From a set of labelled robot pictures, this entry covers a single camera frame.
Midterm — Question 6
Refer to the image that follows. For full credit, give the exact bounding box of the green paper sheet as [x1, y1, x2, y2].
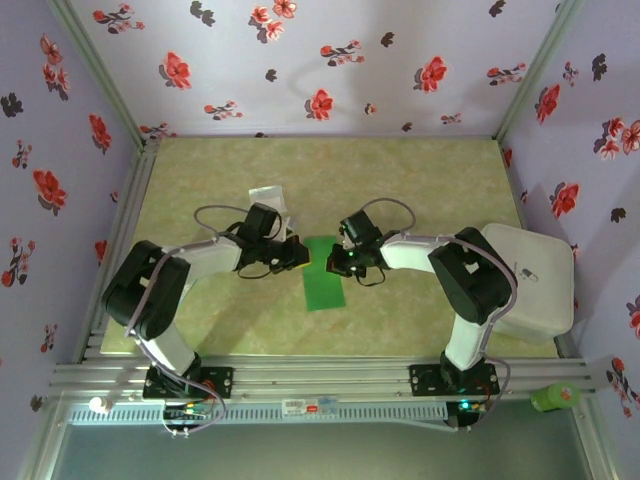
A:
[302, 235, 348, 312]

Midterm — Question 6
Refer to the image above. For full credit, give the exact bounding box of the clear plastic bag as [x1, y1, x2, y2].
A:
[247, 184, 291, 217]

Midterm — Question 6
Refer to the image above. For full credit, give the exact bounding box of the small circuit board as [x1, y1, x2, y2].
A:
[163, 402, 211, 421]
[447, 398, 489, 430]

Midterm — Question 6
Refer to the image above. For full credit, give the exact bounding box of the white storage box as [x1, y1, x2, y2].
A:
[479, 222, 576, 346]

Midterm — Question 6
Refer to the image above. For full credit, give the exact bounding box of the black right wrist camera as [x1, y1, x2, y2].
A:
[339, 209, 381, 249]

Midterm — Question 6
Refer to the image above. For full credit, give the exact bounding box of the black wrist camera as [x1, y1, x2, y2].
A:
[339, 209, 381, 249]
[243, 202, 281, 241]

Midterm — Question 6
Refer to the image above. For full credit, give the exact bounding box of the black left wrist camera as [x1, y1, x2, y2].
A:
[243, 202, 281, 241]

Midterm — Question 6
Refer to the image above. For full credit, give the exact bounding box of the aluminium mounting rail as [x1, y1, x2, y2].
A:
[49, 355, 616, 399]

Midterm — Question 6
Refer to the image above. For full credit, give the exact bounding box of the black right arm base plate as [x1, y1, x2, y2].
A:
[408, 363, 500, 397]

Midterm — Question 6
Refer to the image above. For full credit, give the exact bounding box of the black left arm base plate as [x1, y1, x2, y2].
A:
[143, 366, 235, 400]

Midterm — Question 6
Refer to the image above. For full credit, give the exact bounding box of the grey slotted cable duct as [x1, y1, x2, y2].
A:
[67, 402, 449, 426]

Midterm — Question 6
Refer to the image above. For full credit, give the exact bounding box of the grey left arm cable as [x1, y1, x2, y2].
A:
[123, 204, 257, 439]

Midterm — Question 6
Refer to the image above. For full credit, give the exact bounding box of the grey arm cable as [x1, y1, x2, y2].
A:
[123, 204, 257, 439]
[359, 198, 519, 434]

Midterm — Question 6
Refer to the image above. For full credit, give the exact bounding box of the grey right arm cable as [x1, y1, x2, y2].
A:
[359, 198, 519, 434]

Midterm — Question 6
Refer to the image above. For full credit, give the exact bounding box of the aluminium frame post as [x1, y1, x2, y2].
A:
[47, 0, 151, 146]
[492, 0, 586, 141]
[19, 394, 71, 480]
[569, 399, 616, 480]

